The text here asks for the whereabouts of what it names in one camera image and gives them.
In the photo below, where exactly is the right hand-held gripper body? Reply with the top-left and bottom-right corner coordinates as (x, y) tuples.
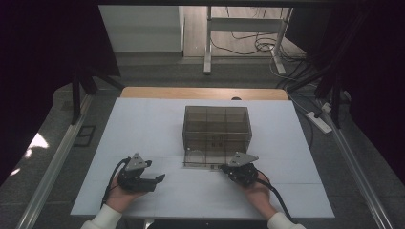
(221, 151), (260, 188)

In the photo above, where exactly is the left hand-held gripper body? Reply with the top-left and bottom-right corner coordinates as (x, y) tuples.
(117, 153), (158, 193)

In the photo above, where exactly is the smoky transparent drawer cabinet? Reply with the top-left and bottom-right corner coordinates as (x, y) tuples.
(182, 105), (253, 160)

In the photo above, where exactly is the person's left hand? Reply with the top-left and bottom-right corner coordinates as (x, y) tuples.
(105, 173), (147, 214)

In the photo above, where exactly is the person's right hand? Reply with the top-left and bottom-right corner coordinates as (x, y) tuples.
(242, 171), (278, 220)

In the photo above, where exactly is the dark floor socket cover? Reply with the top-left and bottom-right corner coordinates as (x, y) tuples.
(74, 125), (97, 148)

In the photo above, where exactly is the wooden table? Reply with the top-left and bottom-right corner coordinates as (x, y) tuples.
(119, 86), (289, 101)

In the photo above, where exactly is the white power strip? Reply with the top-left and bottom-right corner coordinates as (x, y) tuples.
(306, 111), (333, 135)

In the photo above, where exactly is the black metal stand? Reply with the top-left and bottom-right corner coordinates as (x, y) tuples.
(286, 63), (342, 130)
(71, 63), (125, 126)

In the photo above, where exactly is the white cabinet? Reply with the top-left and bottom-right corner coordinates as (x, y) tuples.
(98, 5), (185, 53)

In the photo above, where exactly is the black curtain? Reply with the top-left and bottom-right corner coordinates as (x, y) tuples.
(0, 0), (121, 186)
(285, 0), (405, 185)

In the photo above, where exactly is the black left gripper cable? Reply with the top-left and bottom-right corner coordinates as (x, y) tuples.
(100, 156), (132, 209)

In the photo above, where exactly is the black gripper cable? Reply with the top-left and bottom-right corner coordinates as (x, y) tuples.
(256, 177), (295, 223)
(100, 156), (132, 209)

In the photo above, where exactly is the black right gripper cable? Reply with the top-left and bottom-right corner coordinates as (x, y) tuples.
(256, 177), (295, 223)

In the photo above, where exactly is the aluminium rail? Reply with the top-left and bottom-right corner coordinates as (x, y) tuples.
(323, 113), (395, 229)
(15, 94), (94, 229)

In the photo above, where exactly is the tangle of floor cables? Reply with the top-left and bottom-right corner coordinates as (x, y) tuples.
(211, 6), (319, 90)

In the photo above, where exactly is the white desk frame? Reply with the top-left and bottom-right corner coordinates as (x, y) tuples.
(203, 6), (294, 76)

